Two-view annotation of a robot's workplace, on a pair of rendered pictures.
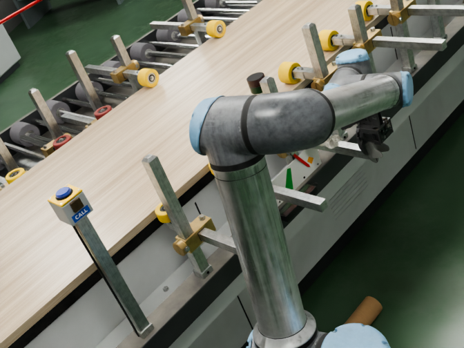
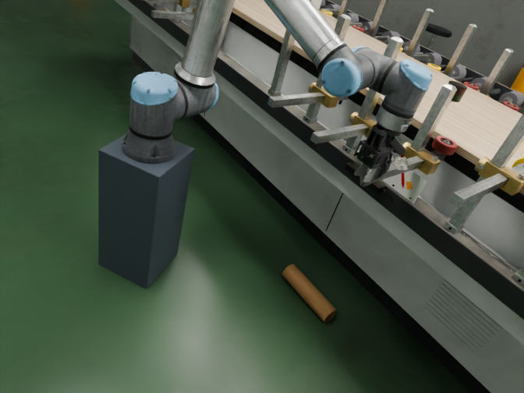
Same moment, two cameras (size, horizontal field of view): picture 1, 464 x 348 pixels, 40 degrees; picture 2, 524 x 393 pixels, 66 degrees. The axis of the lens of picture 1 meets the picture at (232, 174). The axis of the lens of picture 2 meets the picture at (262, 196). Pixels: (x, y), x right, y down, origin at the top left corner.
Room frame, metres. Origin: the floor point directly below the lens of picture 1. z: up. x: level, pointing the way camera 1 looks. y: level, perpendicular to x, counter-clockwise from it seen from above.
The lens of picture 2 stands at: (1.11, -1.42, 1.45)
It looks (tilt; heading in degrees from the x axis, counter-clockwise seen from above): 36 degrees down; 77
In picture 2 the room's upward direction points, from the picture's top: 17 degrees clockwise
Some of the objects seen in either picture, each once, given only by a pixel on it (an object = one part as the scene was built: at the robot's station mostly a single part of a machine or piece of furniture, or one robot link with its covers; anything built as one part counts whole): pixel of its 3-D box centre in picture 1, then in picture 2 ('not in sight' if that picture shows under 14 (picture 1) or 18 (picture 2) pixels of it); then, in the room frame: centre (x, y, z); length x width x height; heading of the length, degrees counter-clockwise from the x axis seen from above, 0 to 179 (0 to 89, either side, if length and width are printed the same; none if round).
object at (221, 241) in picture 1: (216, 239); (311, 98); (1.54, 0.11, 0.84); 0.44 x 0.03 x 0.04; 35
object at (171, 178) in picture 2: not in sight; (143, 210); (0.95, -0.10, 0.30); 0.25 x 0.25 x 0.60; 66
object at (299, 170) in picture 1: (295, 173); (391, 172); (1.83, -0.20, 0.75); 0.26 x 0.01 x 0.10; 125
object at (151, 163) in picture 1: (179, 221); (325, 75); (1.59, 0.20, 0.91); 0.04 x 0.04 x 0.48; 35
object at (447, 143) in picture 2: not in sight; (439, 154); (1.98, -0.19, 0.85); 0.08 x 0.08 x 0.11
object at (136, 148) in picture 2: not in sight; (150, 137); (0.95, -0.10, 0.65); 0.19 x 0.19 x 0.10
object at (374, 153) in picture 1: (375, 153); (361, 171); (1.61, -0.43, 0.86); 0.06 x 0.03 x 0.09; 34
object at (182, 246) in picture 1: (193, 235); (323, 94); (1.60, 0.18, 0.84); 0.14 x 0.06 x 0.05; 125
